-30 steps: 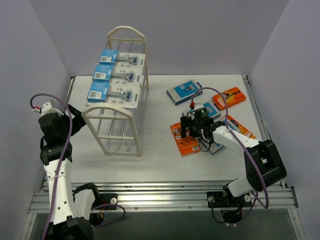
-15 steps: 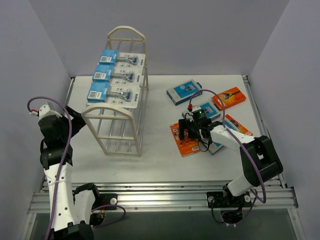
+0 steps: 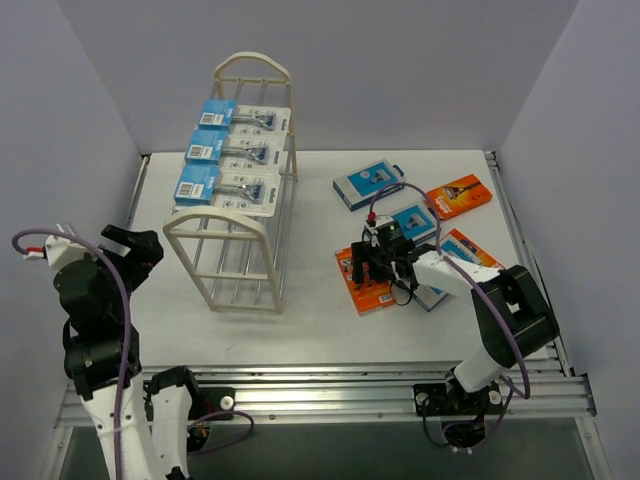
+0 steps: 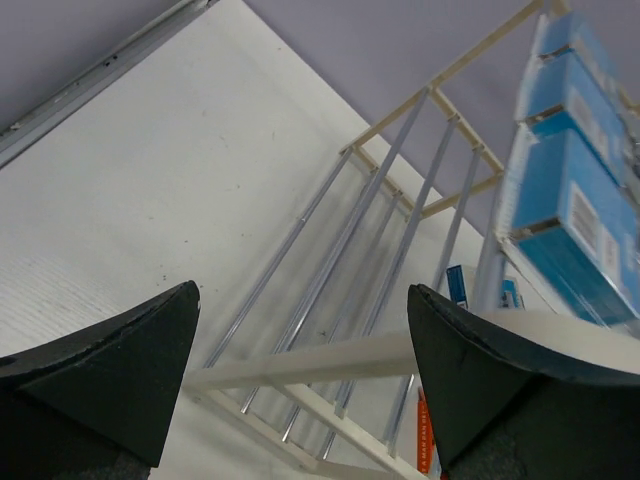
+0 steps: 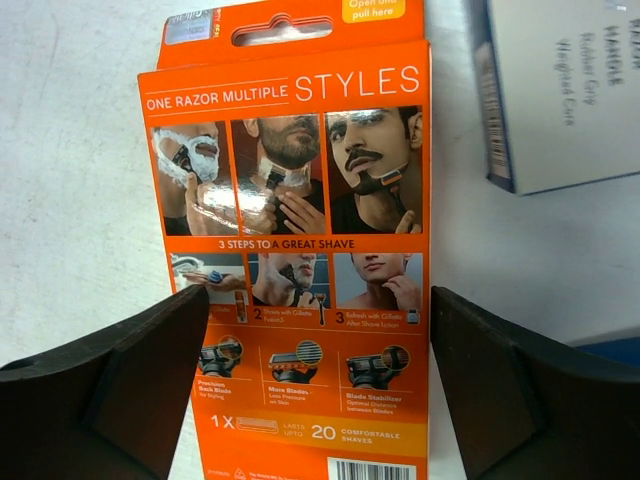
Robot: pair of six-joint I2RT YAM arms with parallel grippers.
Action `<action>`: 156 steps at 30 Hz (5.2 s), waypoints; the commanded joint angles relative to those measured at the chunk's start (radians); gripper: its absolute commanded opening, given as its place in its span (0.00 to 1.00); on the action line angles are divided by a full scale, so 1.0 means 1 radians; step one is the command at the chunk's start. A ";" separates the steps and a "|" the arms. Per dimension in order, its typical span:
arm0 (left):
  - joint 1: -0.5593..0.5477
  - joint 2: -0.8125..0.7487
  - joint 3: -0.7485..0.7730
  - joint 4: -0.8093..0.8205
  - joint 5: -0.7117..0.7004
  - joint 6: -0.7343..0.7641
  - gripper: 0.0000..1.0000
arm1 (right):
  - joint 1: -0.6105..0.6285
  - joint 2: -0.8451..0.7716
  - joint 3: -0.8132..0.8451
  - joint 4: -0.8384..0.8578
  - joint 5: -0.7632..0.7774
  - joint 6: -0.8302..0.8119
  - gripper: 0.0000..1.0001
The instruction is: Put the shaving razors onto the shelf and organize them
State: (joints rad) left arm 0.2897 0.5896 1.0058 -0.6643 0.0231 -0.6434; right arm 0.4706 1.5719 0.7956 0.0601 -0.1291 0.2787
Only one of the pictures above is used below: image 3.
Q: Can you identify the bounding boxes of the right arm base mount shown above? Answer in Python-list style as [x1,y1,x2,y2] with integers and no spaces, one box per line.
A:
[412,382,504,417]

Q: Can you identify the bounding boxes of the cream metal-rod shelf rack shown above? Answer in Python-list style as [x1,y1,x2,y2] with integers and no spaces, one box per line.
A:
[163,51,298,313]

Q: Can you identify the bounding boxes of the blue Gillette razor blister pack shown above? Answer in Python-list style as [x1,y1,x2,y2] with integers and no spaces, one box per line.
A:
[197,99,291,138]

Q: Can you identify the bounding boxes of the orange Gillette Fusion box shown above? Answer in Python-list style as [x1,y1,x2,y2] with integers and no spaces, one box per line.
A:
[334,247,395,316]

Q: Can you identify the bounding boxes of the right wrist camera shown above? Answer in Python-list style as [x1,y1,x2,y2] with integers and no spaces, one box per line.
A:
[362,212,395,240]

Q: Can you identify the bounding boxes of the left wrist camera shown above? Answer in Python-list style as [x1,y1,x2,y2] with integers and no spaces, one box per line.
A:
[23,235,88,273]

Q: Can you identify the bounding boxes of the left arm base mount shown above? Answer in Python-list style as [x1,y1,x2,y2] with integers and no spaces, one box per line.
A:
[187,385,236,422]

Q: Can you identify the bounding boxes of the aluminium rail frame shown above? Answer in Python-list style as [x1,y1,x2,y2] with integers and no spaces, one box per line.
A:
[131,151,595,423]

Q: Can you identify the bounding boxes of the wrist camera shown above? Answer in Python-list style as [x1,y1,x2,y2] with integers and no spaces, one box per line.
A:
[23,235,88,273]
[362,212,395,240]

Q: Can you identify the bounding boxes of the blue harry's box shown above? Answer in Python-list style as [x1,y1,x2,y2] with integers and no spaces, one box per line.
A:
[389,201,437,245]
[412,247,486,312]
[332,159,405,212]

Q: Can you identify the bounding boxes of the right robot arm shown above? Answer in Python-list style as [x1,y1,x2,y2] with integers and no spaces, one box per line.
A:
[350,221,559,413]

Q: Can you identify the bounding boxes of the upper blue Harry's box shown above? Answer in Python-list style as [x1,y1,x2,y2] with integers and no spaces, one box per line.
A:
[332,159,405,212]

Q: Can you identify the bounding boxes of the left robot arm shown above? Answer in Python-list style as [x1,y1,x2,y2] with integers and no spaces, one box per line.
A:
[45,225,202,479]

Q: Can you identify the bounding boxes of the lower blue Harry's box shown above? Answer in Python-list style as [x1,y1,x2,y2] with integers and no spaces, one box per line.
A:
[389,201,437,245]

